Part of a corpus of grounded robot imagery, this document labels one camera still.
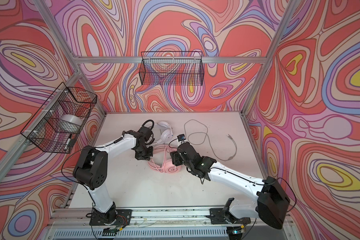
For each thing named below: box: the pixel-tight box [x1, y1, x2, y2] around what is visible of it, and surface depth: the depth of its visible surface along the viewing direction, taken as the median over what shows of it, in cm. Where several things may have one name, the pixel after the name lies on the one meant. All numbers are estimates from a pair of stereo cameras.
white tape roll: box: [60, 114, 83, 126], surface depth 75 cm
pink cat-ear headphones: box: [147, 144, 182, 175], surface depth 84 cm
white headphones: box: [152, 121, 174, 144], surface depth 98 cm
